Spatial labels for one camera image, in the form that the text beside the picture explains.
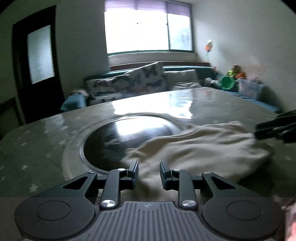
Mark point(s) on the beige cushion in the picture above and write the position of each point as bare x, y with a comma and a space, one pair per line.
182, 78

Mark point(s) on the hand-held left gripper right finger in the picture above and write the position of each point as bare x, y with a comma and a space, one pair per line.
163, 172

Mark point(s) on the colourful pinwheel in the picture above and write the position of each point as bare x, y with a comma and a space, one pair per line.
209, 46

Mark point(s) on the dark door with frosted glass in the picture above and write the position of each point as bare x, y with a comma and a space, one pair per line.
20, 92

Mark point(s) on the window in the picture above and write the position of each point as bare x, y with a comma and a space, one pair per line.
138, 30

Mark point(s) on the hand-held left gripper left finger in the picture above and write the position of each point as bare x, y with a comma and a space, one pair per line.
134, 171

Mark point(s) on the orange and green plush toy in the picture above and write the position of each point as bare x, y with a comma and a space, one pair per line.
237, 70

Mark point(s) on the round black induction cooktop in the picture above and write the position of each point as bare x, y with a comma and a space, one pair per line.
104, 143

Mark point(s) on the purple roller blind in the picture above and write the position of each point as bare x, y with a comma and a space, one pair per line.
175, 7

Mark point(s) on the butterfly print pillow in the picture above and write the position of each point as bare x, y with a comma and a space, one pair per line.
106, 87
148, 76

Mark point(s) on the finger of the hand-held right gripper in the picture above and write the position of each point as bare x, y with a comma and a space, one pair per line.
266, 132

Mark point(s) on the teal sofa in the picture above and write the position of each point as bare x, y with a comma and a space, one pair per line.
185, 69

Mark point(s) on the clear plastic storage box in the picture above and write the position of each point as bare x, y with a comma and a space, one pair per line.
249, 90

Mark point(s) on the cream garment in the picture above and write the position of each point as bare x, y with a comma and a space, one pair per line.
196, 150

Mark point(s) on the blue blanket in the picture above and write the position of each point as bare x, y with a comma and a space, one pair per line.
74, 103

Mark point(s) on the grey soft toy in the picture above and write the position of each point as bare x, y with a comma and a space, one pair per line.
211, 82

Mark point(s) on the beige towel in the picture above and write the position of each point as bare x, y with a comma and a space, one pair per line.
78, 92

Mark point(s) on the green plastic basin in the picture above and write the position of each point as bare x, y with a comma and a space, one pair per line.
227, 83

